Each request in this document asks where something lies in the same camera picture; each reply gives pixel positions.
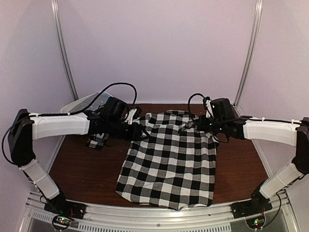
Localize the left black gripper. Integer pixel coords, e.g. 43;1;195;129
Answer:
107;117;150;141

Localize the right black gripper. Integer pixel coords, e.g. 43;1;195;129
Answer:
197;115;226;133

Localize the black white plaid shirt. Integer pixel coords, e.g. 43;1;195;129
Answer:
84;109;219;210

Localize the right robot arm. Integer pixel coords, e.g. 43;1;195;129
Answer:
194;98;309;214

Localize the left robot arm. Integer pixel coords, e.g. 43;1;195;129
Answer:
3;97;149;215

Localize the white plastic bin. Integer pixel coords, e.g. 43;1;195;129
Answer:
60;92;112;113

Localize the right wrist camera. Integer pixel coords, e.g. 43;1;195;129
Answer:
203;97;213;118

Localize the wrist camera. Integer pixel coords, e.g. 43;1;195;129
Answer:
125;106;142;125
203;97;213;118

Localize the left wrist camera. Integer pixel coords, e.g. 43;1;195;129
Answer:
125;106;142;125

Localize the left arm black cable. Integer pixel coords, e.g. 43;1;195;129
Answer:
1;82;138;165

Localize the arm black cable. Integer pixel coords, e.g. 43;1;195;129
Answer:
187;93;305;216
1;82;138;165

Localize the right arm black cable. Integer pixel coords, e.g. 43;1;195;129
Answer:
187;93;305;216

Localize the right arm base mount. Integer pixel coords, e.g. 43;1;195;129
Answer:
230;198;272;219

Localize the aluminium front rail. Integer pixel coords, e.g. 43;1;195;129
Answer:
17;191;300;232

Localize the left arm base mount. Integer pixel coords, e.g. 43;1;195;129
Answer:
44;201;86;219

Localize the right aluminium post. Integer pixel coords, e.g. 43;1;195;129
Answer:
234;0;263;108

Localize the aluminium post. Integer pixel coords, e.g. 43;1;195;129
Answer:
51;0;79;100
234;0;263;108

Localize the left aluminium post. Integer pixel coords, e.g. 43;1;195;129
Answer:
51;0;79;100

